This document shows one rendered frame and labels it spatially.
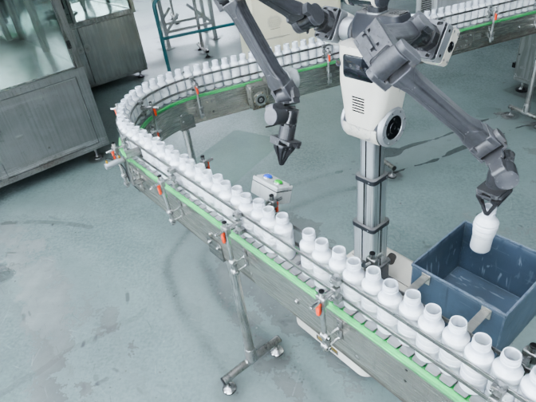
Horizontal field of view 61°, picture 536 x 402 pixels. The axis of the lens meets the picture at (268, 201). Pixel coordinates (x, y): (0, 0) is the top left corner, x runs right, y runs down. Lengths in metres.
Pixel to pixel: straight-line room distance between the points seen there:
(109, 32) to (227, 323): 4.69
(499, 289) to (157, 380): 1.67
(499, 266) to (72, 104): 3.68
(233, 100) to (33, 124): 2.03
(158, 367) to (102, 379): 0.29
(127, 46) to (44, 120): 2.52
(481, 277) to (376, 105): 0.74
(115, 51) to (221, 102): 3.77
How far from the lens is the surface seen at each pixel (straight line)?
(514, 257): 1.75
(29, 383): 2.88
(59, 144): 4.53
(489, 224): 1.50
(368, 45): 1.17
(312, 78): 3.17
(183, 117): 2.92
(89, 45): 6.48
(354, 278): 1.25
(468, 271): 1.89
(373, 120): 1.78
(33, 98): 4.37
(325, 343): 1.39
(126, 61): 6.68
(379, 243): 2.19
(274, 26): 5.47
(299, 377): 2.42
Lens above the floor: 2.00
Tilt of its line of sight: 34 degrees down
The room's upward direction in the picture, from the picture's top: 8 degrees counter-clockwise
